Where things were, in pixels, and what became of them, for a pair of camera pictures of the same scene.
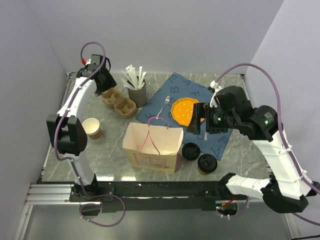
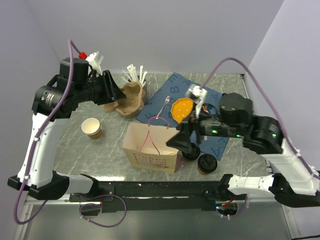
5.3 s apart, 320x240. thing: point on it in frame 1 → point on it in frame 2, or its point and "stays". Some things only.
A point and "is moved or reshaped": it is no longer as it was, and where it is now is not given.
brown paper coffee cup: (201, 172) stays
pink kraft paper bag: (154, 146) stays
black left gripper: (110, 83) → (111, 92)
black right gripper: (199, 111) → (180, 140)
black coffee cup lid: (207, 163) stays
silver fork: (167, 100) stays
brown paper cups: (92, 128) stays
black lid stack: (191, 151) stays
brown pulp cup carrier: (124, 107) is moved or reshaped
